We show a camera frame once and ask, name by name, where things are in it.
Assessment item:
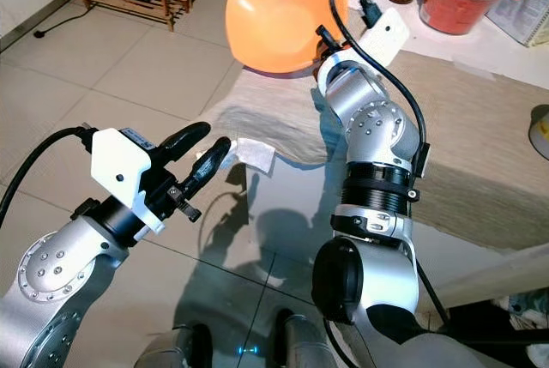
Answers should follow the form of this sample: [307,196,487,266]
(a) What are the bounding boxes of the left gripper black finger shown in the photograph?
[182,136,232,197]
[152,122,212,163]

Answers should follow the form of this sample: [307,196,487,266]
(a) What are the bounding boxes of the orange plastic bowl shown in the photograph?
[226,0,350,75]

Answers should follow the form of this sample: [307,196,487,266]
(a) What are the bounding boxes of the white paper napkin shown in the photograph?
[197,136,277,172]

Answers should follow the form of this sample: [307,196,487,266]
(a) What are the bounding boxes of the beige table cloth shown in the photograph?
[210,51,549,253]

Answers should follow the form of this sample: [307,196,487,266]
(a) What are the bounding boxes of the grey left robot leg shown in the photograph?
[137,325,207,368]

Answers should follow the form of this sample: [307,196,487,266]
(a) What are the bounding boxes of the grey robot leg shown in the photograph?
[137,325,207,368]
[274,310,344,368]

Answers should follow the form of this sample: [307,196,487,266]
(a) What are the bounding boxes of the grey right robot leg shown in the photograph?
[274,310,344,368]

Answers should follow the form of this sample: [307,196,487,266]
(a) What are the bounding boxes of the grey metal bowl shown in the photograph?
[528,104,549,161]

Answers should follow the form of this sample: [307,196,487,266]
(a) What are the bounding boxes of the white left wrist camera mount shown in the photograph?
[92,127,169,234]

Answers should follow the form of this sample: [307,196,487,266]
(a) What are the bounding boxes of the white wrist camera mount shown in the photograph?
[92,127,169,234]
[317,8,410,94]

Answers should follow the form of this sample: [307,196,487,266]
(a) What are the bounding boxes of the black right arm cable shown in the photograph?
[330,0,431,182]

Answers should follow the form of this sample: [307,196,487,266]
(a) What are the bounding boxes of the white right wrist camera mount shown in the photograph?
[317,8,410,94]

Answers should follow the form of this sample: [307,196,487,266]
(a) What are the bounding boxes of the black floor power cord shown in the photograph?
[34,6,95,40]

